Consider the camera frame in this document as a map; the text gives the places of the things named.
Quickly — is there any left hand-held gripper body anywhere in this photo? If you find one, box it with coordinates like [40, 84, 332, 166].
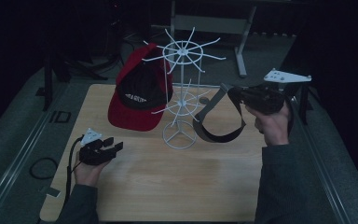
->
[78, 127, 117, 166]

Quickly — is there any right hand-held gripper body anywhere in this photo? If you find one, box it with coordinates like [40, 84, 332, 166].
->
[241, 67, 312, 116]

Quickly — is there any red baseball cap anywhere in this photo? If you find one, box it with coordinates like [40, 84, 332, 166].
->
[107, 42, 174, 133]

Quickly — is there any white wire rack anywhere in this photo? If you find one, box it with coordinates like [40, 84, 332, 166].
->
[142, 26, 227, 150]

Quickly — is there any person's left hand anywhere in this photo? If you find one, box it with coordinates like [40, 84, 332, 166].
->
[73, 152, 113, 188]

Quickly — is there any person's right hand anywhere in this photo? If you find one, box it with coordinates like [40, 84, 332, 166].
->
[245, 102, 294, 147]

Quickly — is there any grey tape piece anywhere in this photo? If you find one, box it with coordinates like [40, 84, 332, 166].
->
[38, 185, 62, 199]

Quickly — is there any black metal stand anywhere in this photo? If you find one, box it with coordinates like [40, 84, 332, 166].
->
[41, 52, 73, 112]

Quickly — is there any black tripod stand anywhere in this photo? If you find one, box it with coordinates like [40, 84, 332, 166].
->
[68, 12, 129, 82]

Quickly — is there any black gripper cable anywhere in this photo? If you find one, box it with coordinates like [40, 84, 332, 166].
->
[62, 134, 85, 207]

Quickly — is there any grey metal desk frame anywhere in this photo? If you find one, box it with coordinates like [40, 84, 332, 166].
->
[167, 0, 259, 79]

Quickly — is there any metal floor rail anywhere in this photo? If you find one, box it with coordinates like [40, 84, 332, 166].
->
[0, 83, 71, 224]
[292, 92, 352, 224]

